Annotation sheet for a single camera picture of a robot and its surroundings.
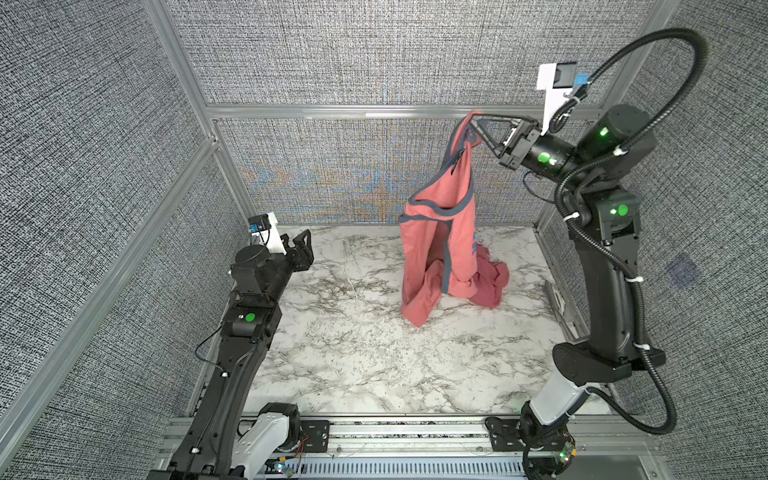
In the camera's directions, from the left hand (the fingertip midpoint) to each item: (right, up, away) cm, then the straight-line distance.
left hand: (301, 232), depth 70 cm
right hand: (+33, +17, -22) cm, 44 cm away
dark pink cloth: (+54, -13, +27) cm, 62 cm away
